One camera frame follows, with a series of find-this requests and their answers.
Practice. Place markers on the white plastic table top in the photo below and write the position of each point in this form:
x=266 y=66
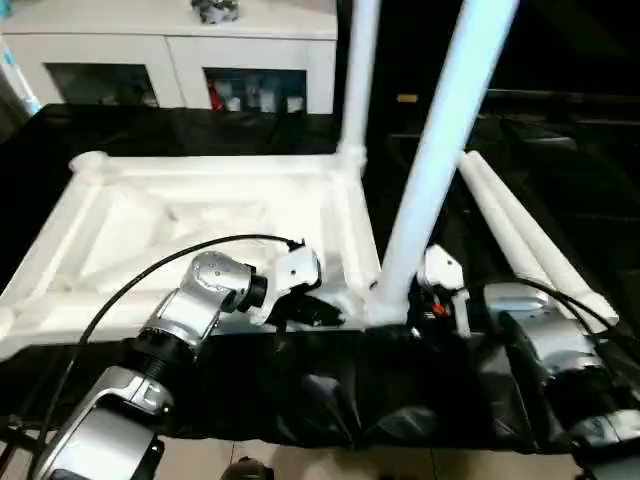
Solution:
x=150 y=210

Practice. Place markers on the white plastic table leg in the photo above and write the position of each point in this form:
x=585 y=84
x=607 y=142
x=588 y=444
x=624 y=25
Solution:
x=520 y=245
x=545 y=245
x=358 y=80
x=450 y=130

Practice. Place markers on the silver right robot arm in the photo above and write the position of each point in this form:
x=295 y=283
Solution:
x=560 y=350

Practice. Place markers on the glossy black mat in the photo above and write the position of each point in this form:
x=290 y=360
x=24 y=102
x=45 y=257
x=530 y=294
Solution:
x=560 y=170

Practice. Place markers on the small tan label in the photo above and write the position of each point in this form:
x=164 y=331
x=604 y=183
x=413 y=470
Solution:
x=406 y=98

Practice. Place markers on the small red bottle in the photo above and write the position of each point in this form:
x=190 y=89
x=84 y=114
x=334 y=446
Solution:
x=215 y=95

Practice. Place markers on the long black bar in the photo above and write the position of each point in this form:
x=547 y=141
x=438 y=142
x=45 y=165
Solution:
x=570 y=98

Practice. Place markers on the white cabinet with glass doors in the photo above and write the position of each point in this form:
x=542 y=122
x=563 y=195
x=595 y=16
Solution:
x=140 y=50

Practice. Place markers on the grey metal clutter object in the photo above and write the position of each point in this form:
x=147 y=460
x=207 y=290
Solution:
x=215 y=9

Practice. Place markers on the blue object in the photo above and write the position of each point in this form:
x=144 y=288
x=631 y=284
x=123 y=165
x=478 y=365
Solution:
x=17 y=85

